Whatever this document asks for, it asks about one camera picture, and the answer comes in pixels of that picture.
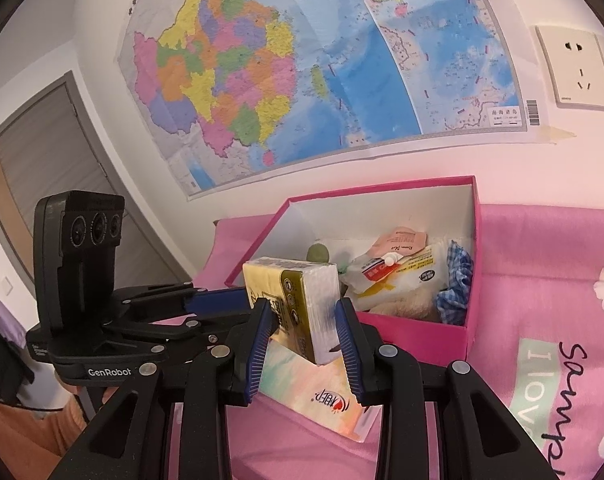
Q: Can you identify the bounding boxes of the beige plush bunny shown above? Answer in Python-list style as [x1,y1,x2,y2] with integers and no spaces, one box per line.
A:
[369,287,440,322]

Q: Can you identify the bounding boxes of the pink cardboard box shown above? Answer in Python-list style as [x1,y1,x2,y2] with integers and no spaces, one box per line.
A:
[224,175,483,361]

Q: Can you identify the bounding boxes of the white yellow wipes pack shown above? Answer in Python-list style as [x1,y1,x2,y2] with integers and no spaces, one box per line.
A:
[352,242,455,311]

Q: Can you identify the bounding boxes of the pastel tissue pack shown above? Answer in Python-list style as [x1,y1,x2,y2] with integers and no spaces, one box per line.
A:
[258,335,383,443]

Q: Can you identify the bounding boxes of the pink printed bedsheet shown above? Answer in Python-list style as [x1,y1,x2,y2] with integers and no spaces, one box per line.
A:
[197,202,604,480]

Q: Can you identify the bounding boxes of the colourful wall map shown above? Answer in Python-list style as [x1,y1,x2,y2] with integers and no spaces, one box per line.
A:
[116,0,578,202]

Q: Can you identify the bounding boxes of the purple cloth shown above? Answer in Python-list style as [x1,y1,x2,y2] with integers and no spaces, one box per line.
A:
[0,271,30,348]

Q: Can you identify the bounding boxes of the dark garment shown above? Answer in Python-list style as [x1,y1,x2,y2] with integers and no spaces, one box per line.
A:
[0,310,35,401]

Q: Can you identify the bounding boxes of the pink spout pouch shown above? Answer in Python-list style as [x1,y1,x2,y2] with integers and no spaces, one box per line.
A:
[372,225,427,260]

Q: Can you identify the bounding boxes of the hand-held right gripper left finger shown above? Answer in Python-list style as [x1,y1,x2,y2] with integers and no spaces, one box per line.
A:
[49,297,280,480]

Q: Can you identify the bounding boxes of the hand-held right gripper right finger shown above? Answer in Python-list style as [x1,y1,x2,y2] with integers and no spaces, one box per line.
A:
[334,296,558,480]

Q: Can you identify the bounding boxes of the yellow tissue pack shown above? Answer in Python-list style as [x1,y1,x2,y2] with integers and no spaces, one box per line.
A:
[243,256,341,366]

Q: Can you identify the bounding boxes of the blue gingham scrunchie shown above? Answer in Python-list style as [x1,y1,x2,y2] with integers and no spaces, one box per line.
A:
[434,240,475,326]

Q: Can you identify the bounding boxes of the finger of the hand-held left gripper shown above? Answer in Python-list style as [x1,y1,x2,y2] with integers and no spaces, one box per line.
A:
[112,282,247,313]
[102,310,255,361]

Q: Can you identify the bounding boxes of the person's orange pants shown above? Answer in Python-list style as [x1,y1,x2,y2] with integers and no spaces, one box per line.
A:
[0,385,90,466]

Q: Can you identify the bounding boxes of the grey door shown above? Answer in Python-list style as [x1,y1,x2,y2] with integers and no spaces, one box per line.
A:
[0,71,193,311]

